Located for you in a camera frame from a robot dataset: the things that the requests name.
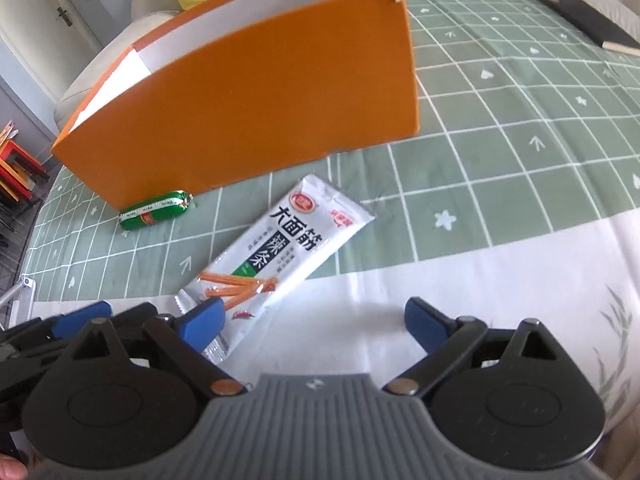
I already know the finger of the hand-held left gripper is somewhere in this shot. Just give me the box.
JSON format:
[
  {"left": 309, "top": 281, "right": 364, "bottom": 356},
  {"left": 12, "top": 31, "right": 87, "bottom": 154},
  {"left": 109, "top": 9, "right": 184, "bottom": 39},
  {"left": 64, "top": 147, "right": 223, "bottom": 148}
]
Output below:
[
  {"left": 107, "top": 302, "right": 162, "bottom": 333},
  {"left": 0, "top": 301, "right": 112, "bottom": 347}
]

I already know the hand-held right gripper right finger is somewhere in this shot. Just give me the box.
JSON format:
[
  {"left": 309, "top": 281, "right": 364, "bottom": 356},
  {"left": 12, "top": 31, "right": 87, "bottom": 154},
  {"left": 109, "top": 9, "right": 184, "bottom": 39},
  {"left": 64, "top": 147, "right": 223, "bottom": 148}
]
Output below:
[{"left": 382, "top": 296, "right": 558, "bottom": 395}]

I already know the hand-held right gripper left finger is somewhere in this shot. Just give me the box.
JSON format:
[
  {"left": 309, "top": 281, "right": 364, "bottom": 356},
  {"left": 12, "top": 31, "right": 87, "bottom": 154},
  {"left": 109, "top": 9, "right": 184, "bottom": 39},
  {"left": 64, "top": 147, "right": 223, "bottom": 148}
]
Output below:
[{"left": 62, "top": 297, "right": 247, "bottom": 395}]

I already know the white spicy stick snack packet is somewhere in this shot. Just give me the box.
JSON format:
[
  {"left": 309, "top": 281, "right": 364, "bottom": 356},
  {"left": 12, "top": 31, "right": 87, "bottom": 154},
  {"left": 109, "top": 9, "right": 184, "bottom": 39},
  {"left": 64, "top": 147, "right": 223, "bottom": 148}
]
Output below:
[{"left": 172, "top": 174, "right": 377, "bottom": 361}]

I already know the orange cardboard box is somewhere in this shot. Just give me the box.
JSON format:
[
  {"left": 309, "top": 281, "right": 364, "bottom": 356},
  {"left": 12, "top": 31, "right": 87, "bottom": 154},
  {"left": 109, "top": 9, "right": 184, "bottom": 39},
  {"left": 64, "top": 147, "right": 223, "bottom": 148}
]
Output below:
[{"left": 51, "top": 0, "right": 421, "bottom": 212}]

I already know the person's left hand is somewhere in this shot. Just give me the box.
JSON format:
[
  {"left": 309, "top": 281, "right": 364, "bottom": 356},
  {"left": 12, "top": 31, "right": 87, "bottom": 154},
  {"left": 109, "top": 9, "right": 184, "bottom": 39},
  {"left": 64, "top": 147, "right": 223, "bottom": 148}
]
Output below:
[{"left": 0, "top": 455, "right": 29, "bottom": 480}]

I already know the white metal stand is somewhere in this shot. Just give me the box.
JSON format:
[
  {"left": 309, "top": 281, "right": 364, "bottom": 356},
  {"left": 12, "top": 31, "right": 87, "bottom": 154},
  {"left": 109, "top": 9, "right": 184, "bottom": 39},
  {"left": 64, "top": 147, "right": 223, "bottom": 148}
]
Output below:
[{"left": 0, "top": 276, "right": 37, "bottom": 313}]

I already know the green sausage packet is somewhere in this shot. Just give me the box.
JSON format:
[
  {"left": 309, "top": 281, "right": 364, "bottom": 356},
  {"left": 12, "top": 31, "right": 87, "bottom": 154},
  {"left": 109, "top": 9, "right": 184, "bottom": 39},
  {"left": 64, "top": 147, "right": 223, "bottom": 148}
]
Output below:
[{"left": 118, "top": 190, "right": 197, "bottom": 232}]

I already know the red stool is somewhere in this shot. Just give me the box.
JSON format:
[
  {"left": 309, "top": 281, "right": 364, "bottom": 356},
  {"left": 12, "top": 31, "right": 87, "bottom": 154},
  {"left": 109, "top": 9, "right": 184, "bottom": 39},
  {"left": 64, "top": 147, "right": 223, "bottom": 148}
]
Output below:
[{"left": 0, "top": 139, "right": 51, "bottom": 196}]

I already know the white door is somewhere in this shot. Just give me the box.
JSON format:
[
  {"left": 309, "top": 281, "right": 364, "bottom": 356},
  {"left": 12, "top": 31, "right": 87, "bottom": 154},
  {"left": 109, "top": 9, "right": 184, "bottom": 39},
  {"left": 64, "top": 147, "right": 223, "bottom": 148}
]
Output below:
[{"left": 0, "top": 0, "right": 110, "bottom": 63}]

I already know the black flat board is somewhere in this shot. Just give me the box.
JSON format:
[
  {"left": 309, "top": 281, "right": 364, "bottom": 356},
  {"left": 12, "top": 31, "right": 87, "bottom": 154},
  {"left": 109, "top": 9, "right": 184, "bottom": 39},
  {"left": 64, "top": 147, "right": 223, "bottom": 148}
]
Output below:
[{"left": 532, "top": 0, "right": 640, "bottom": 57}]

